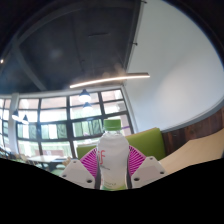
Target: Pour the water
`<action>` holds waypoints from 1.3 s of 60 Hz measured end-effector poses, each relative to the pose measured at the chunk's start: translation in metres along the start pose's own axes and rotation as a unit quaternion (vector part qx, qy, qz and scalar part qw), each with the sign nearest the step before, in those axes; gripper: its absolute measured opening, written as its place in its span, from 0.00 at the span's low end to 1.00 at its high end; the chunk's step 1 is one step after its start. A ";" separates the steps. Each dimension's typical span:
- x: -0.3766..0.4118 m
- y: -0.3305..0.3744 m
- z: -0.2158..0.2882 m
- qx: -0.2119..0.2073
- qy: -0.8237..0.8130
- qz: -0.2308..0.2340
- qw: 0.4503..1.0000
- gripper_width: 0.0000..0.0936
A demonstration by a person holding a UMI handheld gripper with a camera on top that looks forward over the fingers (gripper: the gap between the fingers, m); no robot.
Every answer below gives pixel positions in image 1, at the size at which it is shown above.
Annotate wooden chairs with green seats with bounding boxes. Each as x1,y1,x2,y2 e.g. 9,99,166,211
0,148,73,177

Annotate large black-framed window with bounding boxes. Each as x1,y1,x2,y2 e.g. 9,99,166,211
0,88,134,161

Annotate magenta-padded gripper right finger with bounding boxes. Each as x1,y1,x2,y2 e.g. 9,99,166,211
126,144,167,189

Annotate dark pendant ceiling lamps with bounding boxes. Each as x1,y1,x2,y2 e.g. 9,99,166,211
11,88,93,126

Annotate white bottle with green cap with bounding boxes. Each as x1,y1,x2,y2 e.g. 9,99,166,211
95,119,130,192

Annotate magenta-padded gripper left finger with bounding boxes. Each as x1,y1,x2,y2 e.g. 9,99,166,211
59,146,100,190

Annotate long linear ceiling light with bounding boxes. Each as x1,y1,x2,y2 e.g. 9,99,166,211
69,72,151,90

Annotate green upholstered booth bench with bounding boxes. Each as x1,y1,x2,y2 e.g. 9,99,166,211
76,127,167,162

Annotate wooden dining table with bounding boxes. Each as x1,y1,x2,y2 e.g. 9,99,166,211
28,154,68,173

